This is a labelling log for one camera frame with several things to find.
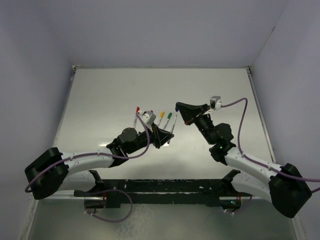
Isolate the aluminium rail left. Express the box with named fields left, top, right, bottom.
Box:
left=39, top=191, right=75, bottom=200

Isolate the aluminium rail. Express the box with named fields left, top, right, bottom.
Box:
left=39, top=191, right=75, bottom=200
left=245, top=66, right=277, bottom=163

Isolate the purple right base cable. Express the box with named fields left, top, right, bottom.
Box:
left=223, top=194, right=255, bottom=216

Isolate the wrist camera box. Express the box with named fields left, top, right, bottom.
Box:
left=208, top=95, right=222, bottom=111
left=141, top=111, right=157, bottom=126

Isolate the aluminium rail right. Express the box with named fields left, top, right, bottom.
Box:
left=245, top=66, right=277, bottom=163

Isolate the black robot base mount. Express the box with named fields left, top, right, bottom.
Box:
left=73, top=179, right=249, bottom=211

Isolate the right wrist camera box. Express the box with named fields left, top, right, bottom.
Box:
left=208, top=95, right=222, bottom=111

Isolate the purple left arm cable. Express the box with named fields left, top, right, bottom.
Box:
left=24, top=113, right=152, bottom=194

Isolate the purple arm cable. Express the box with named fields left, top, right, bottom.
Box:
left=24, top=113, right=152, bottom=194
left=221, top=97, right=320, bottom=195

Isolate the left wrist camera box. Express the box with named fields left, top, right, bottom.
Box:
left=141, top=111, right=157, bottom=126

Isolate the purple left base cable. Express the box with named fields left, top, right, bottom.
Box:
left=83, top=189, right=134, bottom=223

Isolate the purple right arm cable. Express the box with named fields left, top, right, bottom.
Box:
left=221, top=97, right=320, bottom=195

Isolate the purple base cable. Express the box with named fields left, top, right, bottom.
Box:
left=83, top=189, right=134, bottom=223
left=223, top=194, right=255, bottom=216

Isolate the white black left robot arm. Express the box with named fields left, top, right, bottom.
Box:
left=24, top=124, right=174, bottom=200

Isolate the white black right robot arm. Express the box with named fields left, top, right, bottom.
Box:
left=175, top=102, right=313, bottom=219

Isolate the red whiteboard marker pen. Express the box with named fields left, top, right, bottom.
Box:
left=132, top=112, right=139, bottom=129

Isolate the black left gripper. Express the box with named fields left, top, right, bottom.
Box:
left=126, top=122, right=173, bottom=154

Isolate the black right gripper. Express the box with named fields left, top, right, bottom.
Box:
left=177, top=102, right=215, bottom=145

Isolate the blue whiteboard marker pen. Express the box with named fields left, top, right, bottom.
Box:
left=167, top=114, right=178, bottom=145

